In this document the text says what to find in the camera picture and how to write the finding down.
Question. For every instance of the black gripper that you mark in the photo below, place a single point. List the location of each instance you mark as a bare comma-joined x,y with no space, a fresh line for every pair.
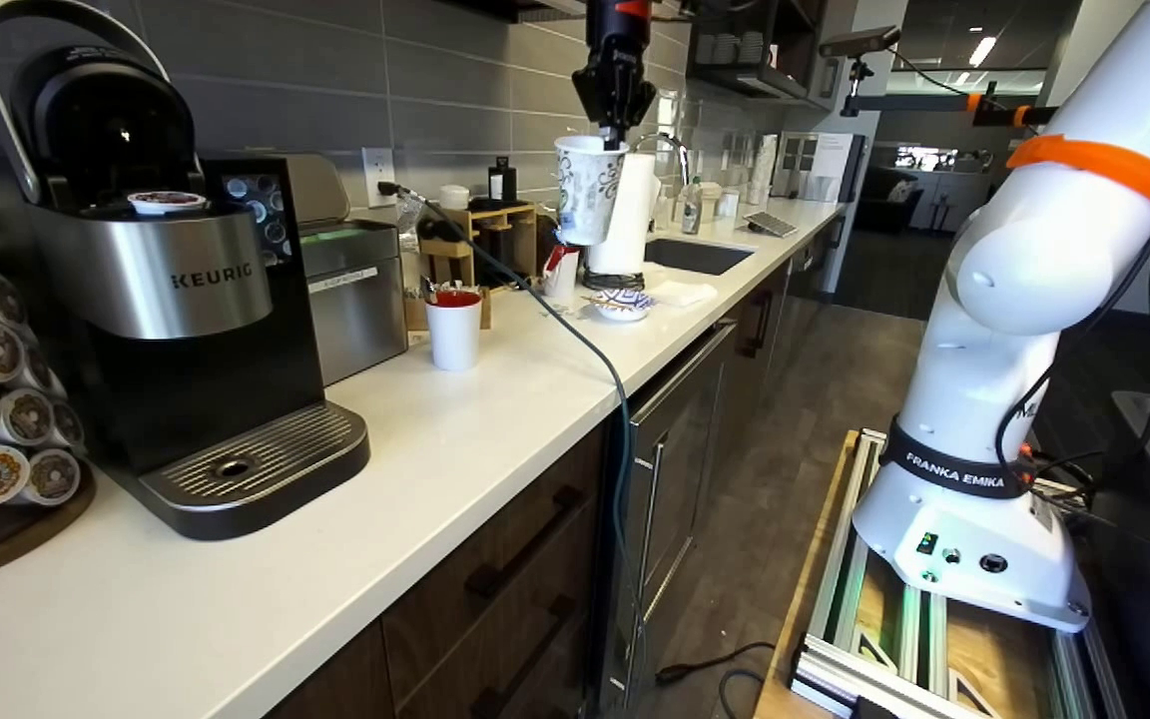
617,47

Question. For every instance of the white printed paper cup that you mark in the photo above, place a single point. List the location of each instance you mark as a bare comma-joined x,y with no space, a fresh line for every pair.
583,192

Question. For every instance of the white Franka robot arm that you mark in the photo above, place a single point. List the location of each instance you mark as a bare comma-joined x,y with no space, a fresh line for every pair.
1016,280

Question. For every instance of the small white cup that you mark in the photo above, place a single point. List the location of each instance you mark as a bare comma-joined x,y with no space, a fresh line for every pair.
726,211

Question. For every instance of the white cup holding pens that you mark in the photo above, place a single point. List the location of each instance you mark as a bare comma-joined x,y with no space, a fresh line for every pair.
559,280

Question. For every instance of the white cup with red rim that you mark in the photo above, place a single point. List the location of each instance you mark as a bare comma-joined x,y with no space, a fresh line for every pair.
452,336

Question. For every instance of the dark wooden counter cabinet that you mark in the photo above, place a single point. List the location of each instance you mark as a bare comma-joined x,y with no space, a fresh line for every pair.
496,626

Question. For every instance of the chrome faucet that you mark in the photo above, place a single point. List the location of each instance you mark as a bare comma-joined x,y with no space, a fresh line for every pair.
673,163

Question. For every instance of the small black bottle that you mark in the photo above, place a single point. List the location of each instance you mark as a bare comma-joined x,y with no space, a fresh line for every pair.
504,187

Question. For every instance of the dark kitchen sink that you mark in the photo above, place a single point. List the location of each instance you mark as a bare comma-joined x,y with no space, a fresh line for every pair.
697,257

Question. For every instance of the wooden condiment organizer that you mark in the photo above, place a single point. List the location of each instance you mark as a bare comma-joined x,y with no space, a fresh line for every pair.
447,260

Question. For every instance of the stainless steel box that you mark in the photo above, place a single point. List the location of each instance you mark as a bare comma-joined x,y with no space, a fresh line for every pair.
355,312

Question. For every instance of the grey dishwasher front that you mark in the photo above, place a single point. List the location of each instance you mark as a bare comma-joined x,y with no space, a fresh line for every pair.
674,494

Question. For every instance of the white coffee pod in brewer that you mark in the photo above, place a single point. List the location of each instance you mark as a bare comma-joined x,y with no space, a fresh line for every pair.
167,200

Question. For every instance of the black silver Keurig coffee machine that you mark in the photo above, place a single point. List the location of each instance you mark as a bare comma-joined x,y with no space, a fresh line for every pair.
189,362

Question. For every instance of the coffee pod carousel rack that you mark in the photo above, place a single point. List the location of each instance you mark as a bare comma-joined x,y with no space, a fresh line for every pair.
16,525

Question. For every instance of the dark wall shelf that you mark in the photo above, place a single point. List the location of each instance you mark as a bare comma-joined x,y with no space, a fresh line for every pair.
756,81

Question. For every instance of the white wall outlet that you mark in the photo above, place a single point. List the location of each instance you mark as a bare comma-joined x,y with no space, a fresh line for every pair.
379,172

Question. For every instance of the wooden cart with aluminium frame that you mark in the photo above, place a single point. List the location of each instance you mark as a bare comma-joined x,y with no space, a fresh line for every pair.
919,654

